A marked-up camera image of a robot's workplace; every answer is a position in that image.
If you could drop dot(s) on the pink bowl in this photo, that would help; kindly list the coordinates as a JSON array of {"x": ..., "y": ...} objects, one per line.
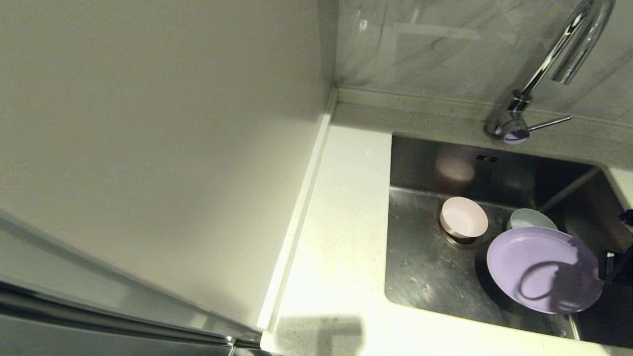
[{"x": 465, "y": 217}]

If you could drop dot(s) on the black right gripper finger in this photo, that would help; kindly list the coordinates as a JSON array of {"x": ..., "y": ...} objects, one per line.
[
  {"x": 607, "y": 266},
  {"x": 627, "y": 217}
]

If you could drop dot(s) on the stainless steel sink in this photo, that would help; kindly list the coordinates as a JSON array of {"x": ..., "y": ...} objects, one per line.
[{"x": 430, "y": 277}]

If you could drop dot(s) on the round metal drain strainer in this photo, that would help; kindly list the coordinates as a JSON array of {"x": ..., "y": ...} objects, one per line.
[{"x": 462, "y": 241}]

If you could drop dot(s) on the purple plate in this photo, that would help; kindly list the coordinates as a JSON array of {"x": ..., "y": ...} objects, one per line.
[{"x": 524, "y": 262}]

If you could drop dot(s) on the tall white cabinet panel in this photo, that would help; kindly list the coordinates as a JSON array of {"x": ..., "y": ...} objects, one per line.
[{"x": 148, "y": 123}]

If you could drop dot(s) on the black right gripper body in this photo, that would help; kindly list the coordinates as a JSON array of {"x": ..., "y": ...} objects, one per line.
[{"x": 627, "y": 269}]

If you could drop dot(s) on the chrome gooseneck faucet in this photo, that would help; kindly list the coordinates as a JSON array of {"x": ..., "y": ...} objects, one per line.
[{"x": 514, "y": 123}]

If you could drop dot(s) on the light blue bowl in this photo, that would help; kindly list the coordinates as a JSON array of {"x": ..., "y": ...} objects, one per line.
[{"x": 529, "y": 218}]

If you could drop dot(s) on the stainless steel appliance door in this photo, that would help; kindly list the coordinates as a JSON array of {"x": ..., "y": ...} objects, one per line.
[{"x": 49, "y": 346}]

